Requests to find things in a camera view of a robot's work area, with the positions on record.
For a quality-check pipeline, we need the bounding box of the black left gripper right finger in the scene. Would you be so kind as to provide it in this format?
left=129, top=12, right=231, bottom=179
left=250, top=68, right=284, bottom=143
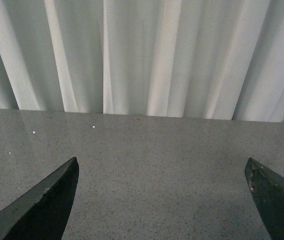
left=244, top=158, right=284, bottom=240

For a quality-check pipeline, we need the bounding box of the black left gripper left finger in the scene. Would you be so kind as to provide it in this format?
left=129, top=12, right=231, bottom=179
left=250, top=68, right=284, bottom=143
left=0, top=157, right=79, bottom=240

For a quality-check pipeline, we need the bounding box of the white pleated curtain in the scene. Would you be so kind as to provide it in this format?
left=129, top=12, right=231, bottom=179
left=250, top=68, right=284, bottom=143
left=0, top=0, right=284, bottom=122

